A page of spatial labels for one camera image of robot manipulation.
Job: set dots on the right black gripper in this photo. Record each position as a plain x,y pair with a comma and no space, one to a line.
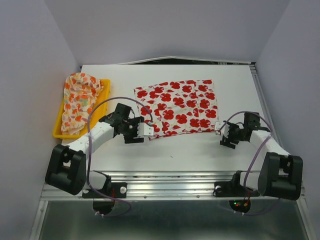
225,141

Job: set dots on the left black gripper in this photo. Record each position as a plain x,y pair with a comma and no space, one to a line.
131,139

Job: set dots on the white red poppy skirt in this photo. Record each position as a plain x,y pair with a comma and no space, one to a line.
179,107

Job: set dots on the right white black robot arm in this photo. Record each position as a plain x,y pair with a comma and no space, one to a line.
273,172

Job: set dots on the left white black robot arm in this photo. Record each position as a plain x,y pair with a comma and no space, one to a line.
68,167

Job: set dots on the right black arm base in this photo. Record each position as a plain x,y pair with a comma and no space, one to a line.
227,189

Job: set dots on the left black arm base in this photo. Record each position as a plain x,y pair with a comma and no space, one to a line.
112,189

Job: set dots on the orange floral skirt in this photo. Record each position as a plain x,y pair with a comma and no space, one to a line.
80,94

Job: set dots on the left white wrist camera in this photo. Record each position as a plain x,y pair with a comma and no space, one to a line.
145,130

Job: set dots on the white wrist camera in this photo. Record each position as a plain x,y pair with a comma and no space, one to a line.
222,128
145,130

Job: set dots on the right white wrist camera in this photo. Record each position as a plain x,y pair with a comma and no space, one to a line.
222,128

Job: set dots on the aluminium frame rail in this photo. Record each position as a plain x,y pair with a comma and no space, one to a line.
165,185

